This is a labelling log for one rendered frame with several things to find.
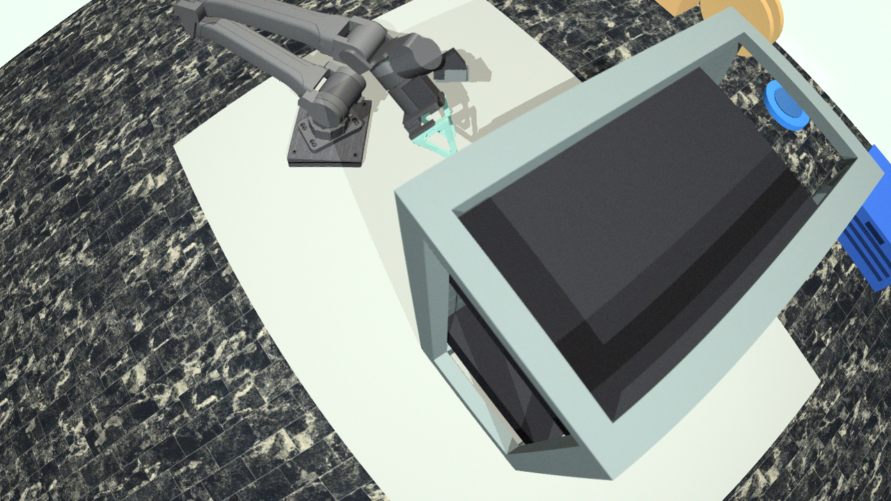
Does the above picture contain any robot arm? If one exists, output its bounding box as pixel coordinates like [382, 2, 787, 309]
[173, 0, 469, 154]

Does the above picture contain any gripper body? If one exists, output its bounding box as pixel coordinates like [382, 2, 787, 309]
[388, 78, 445, 140]

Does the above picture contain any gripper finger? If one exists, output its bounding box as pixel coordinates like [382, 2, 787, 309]
[421, 95, 456, 137]
[411, 115, 457, 158]

